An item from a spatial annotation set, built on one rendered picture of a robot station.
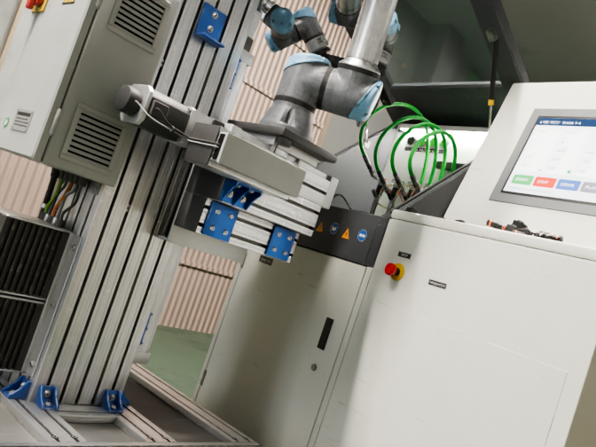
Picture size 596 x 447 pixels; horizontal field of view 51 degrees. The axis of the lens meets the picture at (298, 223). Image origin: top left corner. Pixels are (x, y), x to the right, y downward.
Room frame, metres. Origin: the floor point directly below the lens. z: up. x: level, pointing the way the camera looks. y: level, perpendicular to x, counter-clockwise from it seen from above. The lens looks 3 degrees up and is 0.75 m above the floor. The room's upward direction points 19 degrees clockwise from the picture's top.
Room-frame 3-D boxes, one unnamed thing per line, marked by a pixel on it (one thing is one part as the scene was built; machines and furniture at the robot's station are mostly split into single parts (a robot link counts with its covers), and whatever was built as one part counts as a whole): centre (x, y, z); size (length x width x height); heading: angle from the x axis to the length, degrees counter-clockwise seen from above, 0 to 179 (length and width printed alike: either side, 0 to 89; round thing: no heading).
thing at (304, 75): (1.67, 0.10, 1.20); 0.13 x 0.12 x 0.14; 82
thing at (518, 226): (1.65, -0.58, 1.01); 0.23 x 0.11 x 0.06; 38
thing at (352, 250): (2.18, -0.06, 0.87); 0.62 x 0.04 x 0.16; 38
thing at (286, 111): (1.67, 0.11, 1.09); 0.15 x 0.15 x 0.10
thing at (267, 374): (2.17, -0.05, 0.44); 0.65 x 0.02 x 0.68; 38
